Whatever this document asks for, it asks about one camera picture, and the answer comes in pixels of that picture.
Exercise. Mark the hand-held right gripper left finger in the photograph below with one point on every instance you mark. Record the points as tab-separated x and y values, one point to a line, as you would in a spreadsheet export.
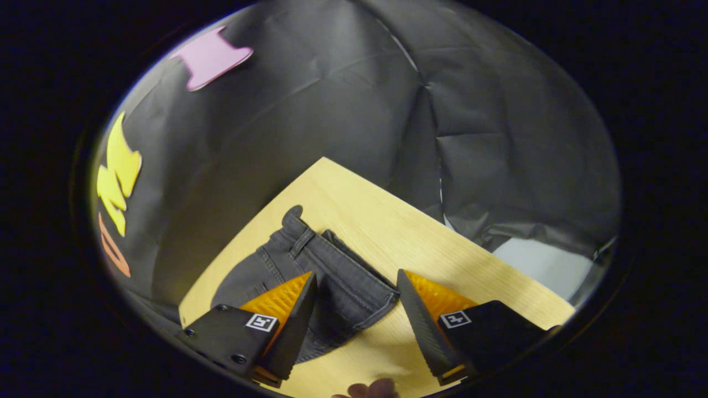
293	331

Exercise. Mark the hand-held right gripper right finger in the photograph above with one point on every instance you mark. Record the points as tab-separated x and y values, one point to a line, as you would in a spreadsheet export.
423	331

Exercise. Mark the dark grey jeans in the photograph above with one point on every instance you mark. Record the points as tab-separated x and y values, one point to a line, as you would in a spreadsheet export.
343	276

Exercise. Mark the black backdrop cloth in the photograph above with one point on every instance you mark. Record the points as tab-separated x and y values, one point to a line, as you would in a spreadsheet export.
332	83

